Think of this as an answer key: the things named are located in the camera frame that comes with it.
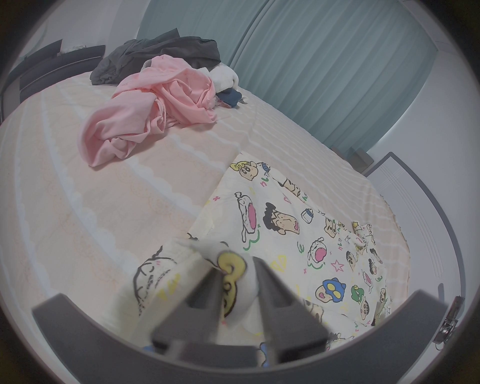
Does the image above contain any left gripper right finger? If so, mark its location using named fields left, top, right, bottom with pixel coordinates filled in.
left=252, top=256, right=331, bottom=364

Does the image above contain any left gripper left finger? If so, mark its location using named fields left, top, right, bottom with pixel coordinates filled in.
left=151, top=265, right=226, bottom=349

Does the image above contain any white printed pyjama top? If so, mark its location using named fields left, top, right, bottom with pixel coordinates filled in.
left=133, top=151, right=394, bottom=372

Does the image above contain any pile of clothes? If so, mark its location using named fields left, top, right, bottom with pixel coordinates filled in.
left=89, top=30, right=222, bottom=86

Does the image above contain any bed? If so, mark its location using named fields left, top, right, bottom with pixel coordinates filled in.
left=0, top=67, right=469, bottom=361

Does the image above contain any grey bedside table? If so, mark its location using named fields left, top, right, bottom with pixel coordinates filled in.
left=332, top=145, right=374, bottom=176

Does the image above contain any dark blue garment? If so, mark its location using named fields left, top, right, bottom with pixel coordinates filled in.
left=215, top=88, right=248, bottom=110

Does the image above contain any pink garment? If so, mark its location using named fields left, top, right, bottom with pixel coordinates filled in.
left=79, top=54, right=219, bottom=168

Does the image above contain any white knitted garment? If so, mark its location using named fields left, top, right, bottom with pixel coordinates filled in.
left=204, top=62, right=241, bottom=94

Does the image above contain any blue-green curtain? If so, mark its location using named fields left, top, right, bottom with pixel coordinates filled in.
left=225, top=0, right=440, bottom=155
left=136, top=0, right=271, bottom=68

